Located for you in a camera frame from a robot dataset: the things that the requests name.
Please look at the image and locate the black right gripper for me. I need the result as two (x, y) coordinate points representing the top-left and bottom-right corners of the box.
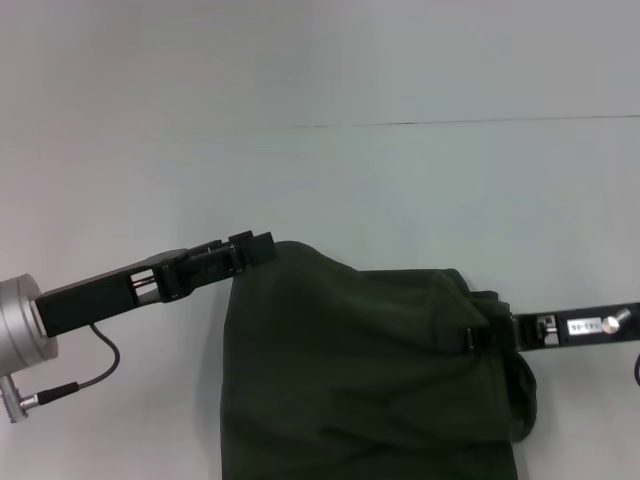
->
(439, 299), (640, 356)

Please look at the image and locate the right wrist cable with connector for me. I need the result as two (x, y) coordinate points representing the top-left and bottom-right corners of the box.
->
(601, 308), (640, 389)

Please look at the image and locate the dark green FREE t-shirt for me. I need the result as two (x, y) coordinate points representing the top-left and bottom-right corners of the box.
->
(219, 239), (540, 480)

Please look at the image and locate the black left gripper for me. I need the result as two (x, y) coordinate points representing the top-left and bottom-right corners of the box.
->
(34, 229), (279, 338)

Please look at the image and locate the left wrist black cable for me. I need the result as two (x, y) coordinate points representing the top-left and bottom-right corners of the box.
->
(0, 322), (121, 425)

